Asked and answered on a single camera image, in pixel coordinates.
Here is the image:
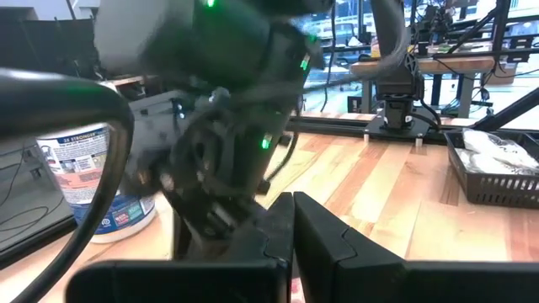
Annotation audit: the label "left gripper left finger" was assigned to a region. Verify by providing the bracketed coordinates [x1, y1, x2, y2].
[218, 191, 295, 303]

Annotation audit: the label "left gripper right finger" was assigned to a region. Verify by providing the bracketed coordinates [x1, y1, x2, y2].
[294, 191, 408, 303]

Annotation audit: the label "red toothbrush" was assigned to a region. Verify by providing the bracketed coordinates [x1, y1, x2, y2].
[290, 275, 305, 303]

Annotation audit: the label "white wipes canister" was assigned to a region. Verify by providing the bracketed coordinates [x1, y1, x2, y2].
[35, 121, 157, 244]

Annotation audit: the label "black mesh plastic bin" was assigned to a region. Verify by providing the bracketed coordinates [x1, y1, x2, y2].
[444, 128, 539, 210]

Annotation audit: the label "wooden top workbench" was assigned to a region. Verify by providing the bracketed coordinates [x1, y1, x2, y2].
[349, 53, 498, 120]

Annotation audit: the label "black partition panels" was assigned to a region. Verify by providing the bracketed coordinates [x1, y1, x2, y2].
[0, 6, 102, 83]

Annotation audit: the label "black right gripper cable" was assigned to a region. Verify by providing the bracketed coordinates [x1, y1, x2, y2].
[264, 133, 301, 183]

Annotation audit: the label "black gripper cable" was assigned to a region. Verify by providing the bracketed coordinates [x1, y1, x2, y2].
[264, 133, 301, 183]
[0, 66, 136, 303]

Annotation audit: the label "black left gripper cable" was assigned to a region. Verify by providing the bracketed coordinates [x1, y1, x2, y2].
[0, 66, 136, 303]

